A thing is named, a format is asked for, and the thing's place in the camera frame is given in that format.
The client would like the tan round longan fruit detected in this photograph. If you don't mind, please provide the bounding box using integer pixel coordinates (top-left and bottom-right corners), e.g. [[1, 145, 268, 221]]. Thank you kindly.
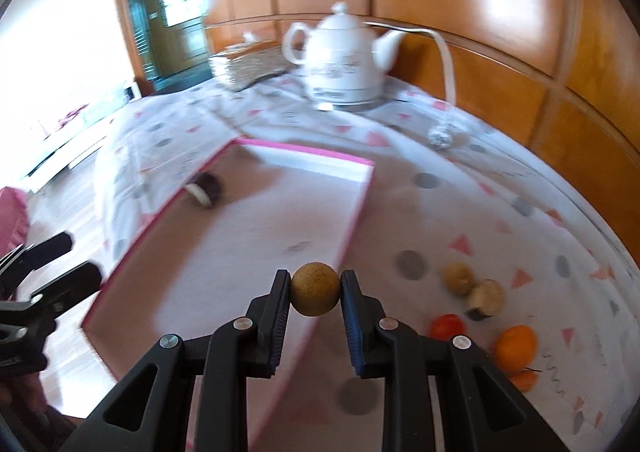
[[291, 261, 341, 317]]

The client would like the small orange kumquat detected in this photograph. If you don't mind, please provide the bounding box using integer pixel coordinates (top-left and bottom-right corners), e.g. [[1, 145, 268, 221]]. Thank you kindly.
[[509, 368, 538, 392]]

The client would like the large orange tangerine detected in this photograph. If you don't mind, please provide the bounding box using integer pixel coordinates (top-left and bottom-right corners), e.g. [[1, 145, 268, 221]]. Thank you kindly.
[[492, 325, 538, 375]]

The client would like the small red tomato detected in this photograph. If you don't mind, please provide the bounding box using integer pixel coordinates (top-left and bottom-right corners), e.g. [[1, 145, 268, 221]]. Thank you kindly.
[[427, 313, 466, 342]]

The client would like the cut tan fruit piece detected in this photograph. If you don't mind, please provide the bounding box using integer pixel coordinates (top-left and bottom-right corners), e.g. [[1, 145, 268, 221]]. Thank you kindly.
[[465, 279, 506, 321]]

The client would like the white sofa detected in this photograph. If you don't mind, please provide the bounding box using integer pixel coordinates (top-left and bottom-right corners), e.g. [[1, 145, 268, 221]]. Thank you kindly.
[[20, 81, 142, 193]]

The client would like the small tan longan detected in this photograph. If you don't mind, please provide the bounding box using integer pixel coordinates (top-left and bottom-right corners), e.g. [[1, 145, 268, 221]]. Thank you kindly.
[[440, 263, 476, 296]]

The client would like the pink shallow box tray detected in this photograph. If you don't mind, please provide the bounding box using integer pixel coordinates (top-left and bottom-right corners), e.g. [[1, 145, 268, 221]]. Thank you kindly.
[[80, 136, 377, 452]]

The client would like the patterned white tablecloth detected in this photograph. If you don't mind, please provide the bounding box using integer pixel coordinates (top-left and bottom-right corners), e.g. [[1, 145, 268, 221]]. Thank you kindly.
[[96, 75, 639, 451]]

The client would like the white patterned tissue box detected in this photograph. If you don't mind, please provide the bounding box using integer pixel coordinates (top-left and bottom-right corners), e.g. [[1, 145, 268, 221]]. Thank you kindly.
[[208, 32, 292, 92]]

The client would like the white ceramic electric kettle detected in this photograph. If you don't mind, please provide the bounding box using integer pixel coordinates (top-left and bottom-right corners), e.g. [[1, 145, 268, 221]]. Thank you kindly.
[[282, 2, 405, 106]]

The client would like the white kettle power cord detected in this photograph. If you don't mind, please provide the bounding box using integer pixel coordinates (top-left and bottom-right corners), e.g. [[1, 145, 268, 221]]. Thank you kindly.
[[363, 20, 458, 151]]

